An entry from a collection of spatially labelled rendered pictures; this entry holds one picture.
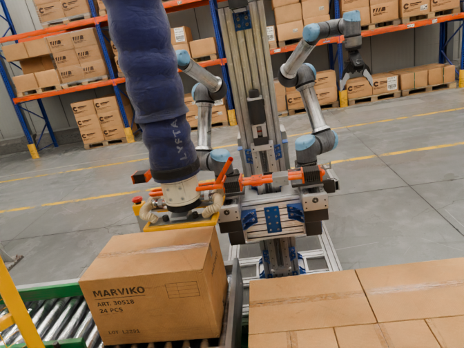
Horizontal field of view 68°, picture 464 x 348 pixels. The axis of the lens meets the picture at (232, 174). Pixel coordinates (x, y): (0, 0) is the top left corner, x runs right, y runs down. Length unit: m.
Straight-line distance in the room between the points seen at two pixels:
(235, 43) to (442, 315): 1.69
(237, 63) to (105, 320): 1.52
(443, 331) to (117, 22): 1.81
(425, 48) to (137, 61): 9.79
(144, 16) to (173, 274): 1.06
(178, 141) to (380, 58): 9.20
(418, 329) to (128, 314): 1.31
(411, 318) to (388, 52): 9.05
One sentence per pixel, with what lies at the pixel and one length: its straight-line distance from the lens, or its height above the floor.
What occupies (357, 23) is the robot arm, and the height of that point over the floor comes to 1.82.
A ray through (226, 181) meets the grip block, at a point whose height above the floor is 1.27.
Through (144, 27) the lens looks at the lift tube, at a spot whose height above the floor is 1.95.
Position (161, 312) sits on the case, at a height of 0.73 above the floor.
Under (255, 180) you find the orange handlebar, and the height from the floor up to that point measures 1.26.
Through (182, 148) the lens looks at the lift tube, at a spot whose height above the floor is 1.46.
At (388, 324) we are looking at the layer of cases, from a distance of 1.83.
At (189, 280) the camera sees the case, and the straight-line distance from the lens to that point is 1.62.
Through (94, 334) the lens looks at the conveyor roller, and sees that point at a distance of 2.14.
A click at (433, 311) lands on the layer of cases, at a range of 1.92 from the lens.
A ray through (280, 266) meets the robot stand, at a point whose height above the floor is 0.37.
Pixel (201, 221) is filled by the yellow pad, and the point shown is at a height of 1.14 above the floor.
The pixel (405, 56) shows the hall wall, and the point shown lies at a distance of 10.60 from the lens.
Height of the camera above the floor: 1.82
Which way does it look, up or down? 20 degrees down
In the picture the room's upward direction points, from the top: 11 degrees counter-clockwise
